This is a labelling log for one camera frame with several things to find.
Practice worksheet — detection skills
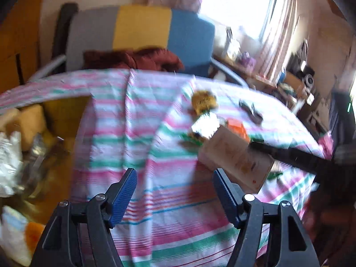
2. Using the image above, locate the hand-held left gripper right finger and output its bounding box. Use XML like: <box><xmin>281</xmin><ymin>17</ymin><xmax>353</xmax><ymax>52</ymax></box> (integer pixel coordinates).
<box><xmin>213</xmin><ymin>168</ymin><xmax>320</xmax><ymax>267</ymax></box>

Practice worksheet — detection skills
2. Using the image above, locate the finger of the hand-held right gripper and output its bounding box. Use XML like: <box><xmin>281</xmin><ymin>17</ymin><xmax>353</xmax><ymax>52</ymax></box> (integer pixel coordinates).
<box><xmin>249</xmin><ymin>141</ymin><xmax>331</xmax><ymax>173</ymax></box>

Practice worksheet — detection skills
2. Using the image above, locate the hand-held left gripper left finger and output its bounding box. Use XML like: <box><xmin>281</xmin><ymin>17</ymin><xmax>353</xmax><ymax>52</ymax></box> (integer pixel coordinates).
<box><xmin>30</xmin><ymin>168</ymin><xmax>138</xmax><ymax>267</ymax></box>

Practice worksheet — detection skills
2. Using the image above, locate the white carton box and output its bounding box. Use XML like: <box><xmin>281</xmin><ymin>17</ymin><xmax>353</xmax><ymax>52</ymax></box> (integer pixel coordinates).
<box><xmin>198</xmin><ymin>126</ymin><xmax>275</xmax><ymax>194</ymax></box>

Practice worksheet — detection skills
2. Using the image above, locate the gold square tray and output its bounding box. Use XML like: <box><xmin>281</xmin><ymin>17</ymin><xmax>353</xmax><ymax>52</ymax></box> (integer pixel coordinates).
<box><xmin>0</xmin><ymin>95</ymin><xmax>92</xmax><ymax>256</ymax></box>

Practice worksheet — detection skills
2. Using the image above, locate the small white orange box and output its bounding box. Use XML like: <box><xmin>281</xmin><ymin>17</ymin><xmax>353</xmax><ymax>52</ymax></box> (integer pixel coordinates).
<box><xmin>1</xmin><ymin>206</ymin><xmax>45</xmax><ymax>259</ymax></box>

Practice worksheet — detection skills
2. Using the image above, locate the white crinkled packet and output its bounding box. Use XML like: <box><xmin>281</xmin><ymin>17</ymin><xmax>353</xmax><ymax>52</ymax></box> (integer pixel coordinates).
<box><xmin>0</xmin><ymin>131</ymin><xmax>24</xmax><ymax>198</ymax></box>

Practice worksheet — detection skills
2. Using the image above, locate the large yellow sponge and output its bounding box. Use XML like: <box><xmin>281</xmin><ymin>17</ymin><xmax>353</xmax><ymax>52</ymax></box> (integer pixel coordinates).
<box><xmin>12</xmin><ymin>104</ymin><xmax>46</xmax><ymax>151</ymax></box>

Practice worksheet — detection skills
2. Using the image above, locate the pale yellow sponge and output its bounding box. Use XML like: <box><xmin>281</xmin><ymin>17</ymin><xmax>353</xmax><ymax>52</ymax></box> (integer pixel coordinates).
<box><xmin>0</xmin><ymin>108</ymin><xmax>20</xmax><ymax>131</ymax></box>

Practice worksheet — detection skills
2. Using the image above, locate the person's right forearm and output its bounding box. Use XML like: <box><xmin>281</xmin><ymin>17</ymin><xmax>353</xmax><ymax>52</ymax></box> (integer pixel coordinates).
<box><xmin>303</xmin><ymin>186</ymin><xmax>356</xmax><ymax>256</ymax></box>

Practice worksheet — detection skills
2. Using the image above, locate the pink ruffled cloth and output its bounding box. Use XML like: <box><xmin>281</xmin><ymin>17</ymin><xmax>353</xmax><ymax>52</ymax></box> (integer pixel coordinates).
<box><xmin>318</xmin><ymin>133</ymin><xmax>334</xmax><ymax>156</ymax></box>

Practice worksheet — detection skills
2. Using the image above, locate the striped pink green tablecloth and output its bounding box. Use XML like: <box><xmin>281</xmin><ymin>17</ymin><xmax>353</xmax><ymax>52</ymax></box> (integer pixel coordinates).
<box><xmin>0</xmin><ymin>68</ymin><xmax>326</xmax><ymax>267</ymax></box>

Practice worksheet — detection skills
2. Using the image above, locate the black metal clip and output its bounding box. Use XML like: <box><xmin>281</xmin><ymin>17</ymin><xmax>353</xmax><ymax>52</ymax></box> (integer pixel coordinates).
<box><xmin>239</xmin><ymin>100</ymin><xmax>264</xmax><ymax>124</ymax></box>

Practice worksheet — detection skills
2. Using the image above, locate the black silver stereo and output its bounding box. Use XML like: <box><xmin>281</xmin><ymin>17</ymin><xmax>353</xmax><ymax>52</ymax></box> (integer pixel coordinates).
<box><xmin>289</xmin><ymin>53</ymin><xmax>315</xmax><ymax>89</ymax></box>

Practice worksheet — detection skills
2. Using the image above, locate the yellow plush toy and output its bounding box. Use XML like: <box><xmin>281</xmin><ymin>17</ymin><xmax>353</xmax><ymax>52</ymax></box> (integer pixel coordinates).
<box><xmin>191</xmin><ymin>90</ymin><xmax>218</xmax><ymax>114</ymax></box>

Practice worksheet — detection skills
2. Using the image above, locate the wooden side table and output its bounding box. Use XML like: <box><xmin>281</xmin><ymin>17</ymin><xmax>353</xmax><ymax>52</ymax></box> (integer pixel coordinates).
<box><xmin>211</xmin><ymin>56</ymin><xmax>251</xmax><ymax>84</ymax></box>

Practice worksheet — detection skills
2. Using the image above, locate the purple box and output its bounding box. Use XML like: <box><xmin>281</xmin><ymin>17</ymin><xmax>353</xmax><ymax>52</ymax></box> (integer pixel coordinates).
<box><xmin>241</xmin><ymin>51</ymin><xmax>255</xmax><ymax>67</ymax></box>

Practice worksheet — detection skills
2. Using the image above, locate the pale pink curtain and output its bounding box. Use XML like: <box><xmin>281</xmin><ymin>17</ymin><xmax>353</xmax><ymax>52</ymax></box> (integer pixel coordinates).
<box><xmin>260</xmin><ymin>0</ymin><xmax>301</xmax><ymax>81</ymax></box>

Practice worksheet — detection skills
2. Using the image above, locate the white printed box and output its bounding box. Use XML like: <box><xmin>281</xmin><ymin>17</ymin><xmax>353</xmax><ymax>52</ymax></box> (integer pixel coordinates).
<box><xmin>225</xmin><ymin>28</ymin><xmax>241</xmax><ymax>59</ymax></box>

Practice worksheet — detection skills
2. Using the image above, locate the maroon padded jacket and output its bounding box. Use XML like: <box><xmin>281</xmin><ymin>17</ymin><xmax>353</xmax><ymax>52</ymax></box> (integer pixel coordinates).
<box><xmin>83</xmin><ymin>47</ymin><xmax>184</xmax><ymax>71</ymax></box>

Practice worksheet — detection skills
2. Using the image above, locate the window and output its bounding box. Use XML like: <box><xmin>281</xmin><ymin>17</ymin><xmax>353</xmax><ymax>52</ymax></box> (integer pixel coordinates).
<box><xmin>200</xmin><ymin>0</ymin><xmax>279</xmax><ymax>42</ymax></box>

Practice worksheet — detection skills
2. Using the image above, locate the grey yellow blue armchair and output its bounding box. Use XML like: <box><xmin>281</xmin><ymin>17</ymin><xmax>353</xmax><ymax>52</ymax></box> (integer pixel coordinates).
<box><xmin>28</xmin><ymin>4</ymin><xmax>248</xmax><ymax>89</ymax></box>

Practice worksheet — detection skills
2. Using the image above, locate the black rolled mat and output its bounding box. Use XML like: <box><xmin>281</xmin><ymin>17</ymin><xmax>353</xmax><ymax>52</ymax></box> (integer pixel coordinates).
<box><xmin>53</xmin><ymin>3</ymin><xmax>78</xmax><ymax>59</ymax></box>

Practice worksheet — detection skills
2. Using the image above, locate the wooden wardrobe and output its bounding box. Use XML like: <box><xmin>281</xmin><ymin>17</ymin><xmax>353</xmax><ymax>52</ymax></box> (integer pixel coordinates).
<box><xmin>0</xmin><ymin>0</ymin><xmax>46</xmax><ymax>92</ymax></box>

